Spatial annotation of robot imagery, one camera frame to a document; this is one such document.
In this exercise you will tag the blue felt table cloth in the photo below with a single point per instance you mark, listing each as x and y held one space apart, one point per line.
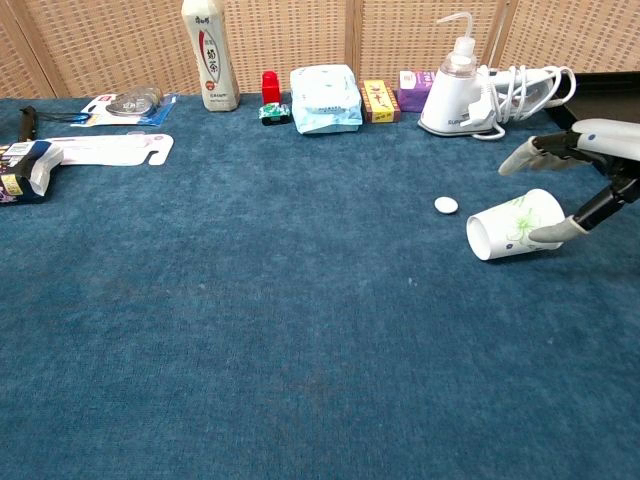
250 300

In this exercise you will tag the milk tea bottle beige label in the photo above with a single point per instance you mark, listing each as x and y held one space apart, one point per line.
210 60

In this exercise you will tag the wicker folding screen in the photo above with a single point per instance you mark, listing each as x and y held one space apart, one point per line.
300 30

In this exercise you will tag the green toy car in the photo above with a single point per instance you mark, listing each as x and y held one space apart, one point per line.
274 114

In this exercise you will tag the light blue wet wipes pack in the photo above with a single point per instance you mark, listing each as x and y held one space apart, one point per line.
325 100

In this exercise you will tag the white paper cup green flowers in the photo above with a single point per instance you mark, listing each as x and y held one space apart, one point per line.
500 230

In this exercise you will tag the blister pack blue card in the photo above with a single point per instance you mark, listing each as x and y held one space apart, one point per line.
132 102

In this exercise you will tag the white oval disc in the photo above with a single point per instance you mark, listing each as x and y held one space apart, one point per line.
445 205

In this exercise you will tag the clear plastic wash bottle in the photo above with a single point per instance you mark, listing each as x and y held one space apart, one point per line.
465 47

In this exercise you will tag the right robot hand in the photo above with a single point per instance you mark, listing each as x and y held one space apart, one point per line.
610 142

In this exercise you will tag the white cardboard hang pack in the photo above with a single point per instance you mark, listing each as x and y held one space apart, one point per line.
110 150

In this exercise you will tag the black plastic tray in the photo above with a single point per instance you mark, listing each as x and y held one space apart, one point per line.
610 95

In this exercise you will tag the yellow red carton box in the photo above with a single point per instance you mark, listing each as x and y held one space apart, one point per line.
379 100

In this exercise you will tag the white travel iron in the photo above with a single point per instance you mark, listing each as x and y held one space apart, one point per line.
445 105

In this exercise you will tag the dark blue printed pack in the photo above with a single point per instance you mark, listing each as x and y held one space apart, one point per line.
20 170

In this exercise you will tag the purple white carton box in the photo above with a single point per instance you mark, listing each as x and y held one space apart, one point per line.
412 92

